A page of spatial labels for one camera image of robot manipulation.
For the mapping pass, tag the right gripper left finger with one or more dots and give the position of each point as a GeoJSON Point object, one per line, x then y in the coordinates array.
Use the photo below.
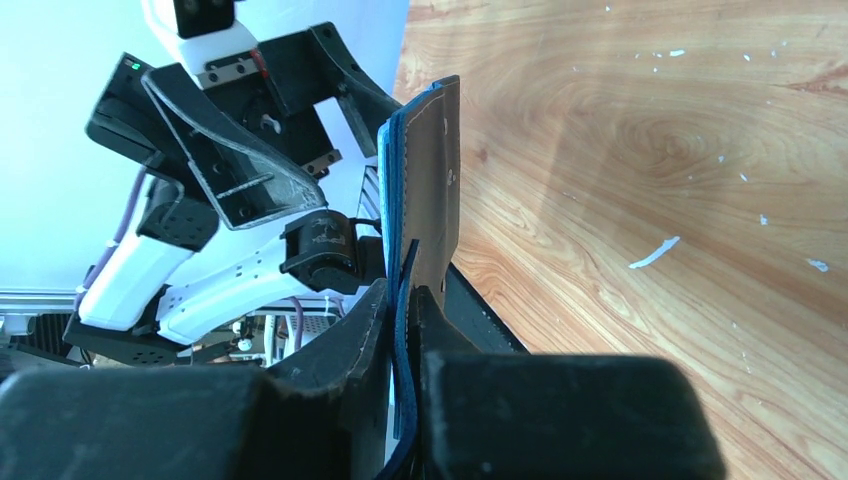
{"type": "Point", "coordinates": [319, 414]}

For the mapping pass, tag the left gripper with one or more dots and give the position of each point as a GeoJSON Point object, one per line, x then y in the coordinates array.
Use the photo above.
{"type": "Point", "coordinates": [232, 120]}

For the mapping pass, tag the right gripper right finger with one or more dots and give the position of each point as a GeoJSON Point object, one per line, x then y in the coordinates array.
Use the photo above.
{"type": "Point", "coordinates": [521, 416]}

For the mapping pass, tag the blue card holder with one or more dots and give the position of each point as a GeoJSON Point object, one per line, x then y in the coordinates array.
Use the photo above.
{"type": "Point", "coordinates": [419, 167]}

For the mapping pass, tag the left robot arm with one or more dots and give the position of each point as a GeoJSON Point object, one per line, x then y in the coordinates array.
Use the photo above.
{"type": "Point", "coordinates": [180, 273]}

